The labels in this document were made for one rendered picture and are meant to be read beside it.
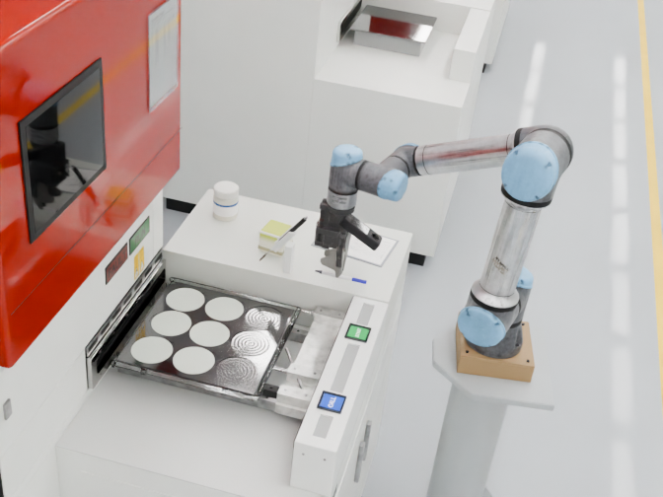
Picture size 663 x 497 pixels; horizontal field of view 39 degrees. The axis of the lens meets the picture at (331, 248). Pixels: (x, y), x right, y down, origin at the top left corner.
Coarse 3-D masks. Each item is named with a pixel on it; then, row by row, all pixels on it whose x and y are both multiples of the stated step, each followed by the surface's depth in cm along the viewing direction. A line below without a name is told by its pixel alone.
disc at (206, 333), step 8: (192, 328) 236; (200, 328) 236; (208, 328) 236; (216, 328) 236; (224, 328) 237; (192, 336) 233; (200, 336) 233; (208, 336) 234; (216, 336) 234; (224, 336) 234; (200, 344) 231; (208, 344) 231; (216, 344) 231
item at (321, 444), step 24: (360, 312) 239; (384, 312) 239; (336, 360) 222; (360, 360) 222; (336, 384) 215; (360, 384) 216; (312, 408) 207; (312, 432) 201; (336, 432) 202; (312, 456) 200; (336, 456) 199; (312, 480) 204
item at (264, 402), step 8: (120, 368) 230; (136, 376) 231; (144, 376) 230; (152, 376) 229; (168, 384) 229; (176, 384) 229; (200, 392) 228; (208, 392) 227; (216, 392) 227; (232, 400) 227; (240, 400) 226; (248, 400) 225; (264, 400) 224; (272, 400) 224; (264, 408) 225; (272, 408) 225
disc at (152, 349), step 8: (152, 336) 231; (136, 344) 228; (144, 344) 229; (152, 344) 229; (160, 344) 229; (168, 344) 230; (136, 352) 226; (144, 352) 226; (152, 352) 227; (160, 352) 227; (168, 352) 227; (144, 360) 224; (152, 360) 224; (160, 360) 225
